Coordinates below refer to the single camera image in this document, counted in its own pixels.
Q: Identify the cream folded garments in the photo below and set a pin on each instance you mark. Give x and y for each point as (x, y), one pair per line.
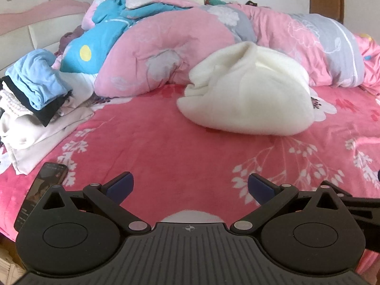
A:
(35, 139)

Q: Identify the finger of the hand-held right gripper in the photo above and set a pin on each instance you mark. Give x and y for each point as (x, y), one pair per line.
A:
(360, 202)

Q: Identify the light blue folded garment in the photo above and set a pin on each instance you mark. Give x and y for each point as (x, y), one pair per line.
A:
(38, 74)

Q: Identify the teal cloth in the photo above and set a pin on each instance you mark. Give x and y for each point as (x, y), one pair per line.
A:
(218, 0)

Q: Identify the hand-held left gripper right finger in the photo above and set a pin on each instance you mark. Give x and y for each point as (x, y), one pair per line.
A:
(261, 188)

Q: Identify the pink floral bed blanket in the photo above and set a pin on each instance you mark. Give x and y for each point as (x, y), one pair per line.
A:
(178, 154)

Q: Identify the pink grey floral quilt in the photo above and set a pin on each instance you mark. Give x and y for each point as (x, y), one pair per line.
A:
(178, 44)

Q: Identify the blue quilt with yellow dots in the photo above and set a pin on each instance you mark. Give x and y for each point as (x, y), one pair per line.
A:
(101, 35)

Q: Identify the white fluffy sweater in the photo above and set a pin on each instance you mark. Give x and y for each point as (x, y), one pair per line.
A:
(252, 95)

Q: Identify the black smartphone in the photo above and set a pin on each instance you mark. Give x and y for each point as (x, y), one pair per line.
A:
(41, 190)

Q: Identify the purple garment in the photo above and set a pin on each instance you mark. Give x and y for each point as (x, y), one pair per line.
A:
(71, 38)

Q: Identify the black folded garment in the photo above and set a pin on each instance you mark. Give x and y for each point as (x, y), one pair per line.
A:
(47, 112)

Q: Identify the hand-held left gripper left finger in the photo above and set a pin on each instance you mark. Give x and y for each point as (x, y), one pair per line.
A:
(121, 185)

